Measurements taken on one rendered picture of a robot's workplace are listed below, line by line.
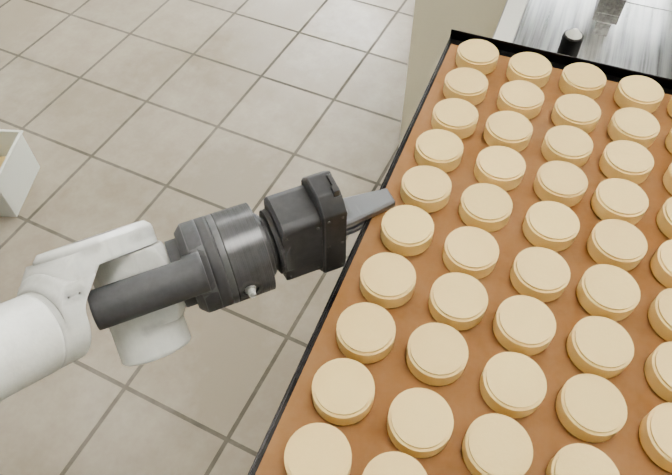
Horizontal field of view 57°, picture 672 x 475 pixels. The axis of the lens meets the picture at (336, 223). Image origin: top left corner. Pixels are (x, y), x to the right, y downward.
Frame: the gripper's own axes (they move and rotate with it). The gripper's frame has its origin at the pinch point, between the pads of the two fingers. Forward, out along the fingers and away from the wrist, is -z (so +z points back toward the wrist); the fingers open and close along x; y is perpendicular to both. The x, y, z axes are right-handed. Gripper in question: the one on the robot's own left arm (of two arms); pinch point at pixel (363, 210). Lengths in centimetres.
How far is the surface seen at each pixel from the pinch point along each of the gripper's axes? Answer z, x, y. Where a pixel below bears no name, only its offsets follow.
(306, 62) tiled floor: -48, -101, 145
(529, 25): -50, -16, 37
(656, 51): -65, -16, 23
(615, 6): -60, -11, 30
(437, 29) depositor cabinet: -46, -31, 60
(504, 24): -40, -10, 32
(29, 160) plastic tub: 53, -94, 126
